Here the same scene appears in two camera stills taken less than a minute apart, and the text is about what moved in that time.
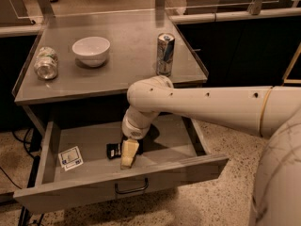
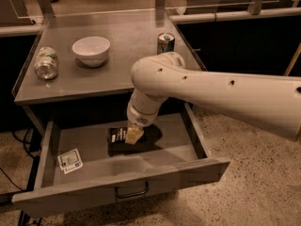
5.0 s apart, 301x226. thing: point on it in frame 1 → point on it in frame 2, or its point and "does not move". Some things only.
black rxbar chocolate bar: (114, 151) → (117, 136)
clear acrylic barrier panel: (39, 2) does not move
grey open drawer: (74, 166) does not move
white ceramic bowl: (91, 51) does not move
